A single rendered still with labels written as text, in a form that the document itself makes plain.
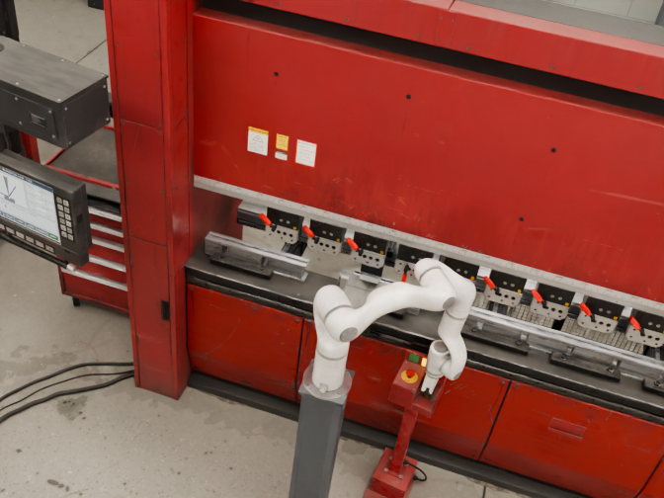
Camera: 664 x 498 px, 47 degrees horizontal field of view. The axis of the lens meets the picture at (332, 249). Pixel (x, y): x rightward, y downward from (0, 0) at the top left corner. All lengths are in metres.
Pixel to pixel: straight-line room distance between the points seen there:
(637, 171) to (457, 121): 0.67
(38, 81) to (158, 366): 1.76
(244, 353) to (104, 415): 0.81
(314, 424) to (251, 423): 1.06
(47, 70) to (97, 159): 1.31
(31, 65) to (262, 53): 0.83
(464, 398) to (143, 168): 1.77
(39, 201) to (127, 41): 0.68
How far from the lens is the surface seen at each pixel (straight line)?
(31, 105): 2.86
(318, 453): 3.26
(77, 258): 3.11
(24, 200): 3.14
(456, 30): 2.78
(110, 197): 3.54
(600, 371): 3.56
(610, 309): 3.37
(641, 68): 2.79
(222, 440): 4.08
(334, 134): 3.09
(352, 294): 3.39
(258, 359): 3.90
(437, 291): 2.79
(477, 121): 2.93
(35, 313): 4.78
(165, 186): 3.29
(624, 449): 3.80
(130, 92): 3.13
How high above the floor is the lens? 3.30
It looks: 40 degrees down
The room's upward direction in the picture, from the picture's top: 8 degrees clockwise
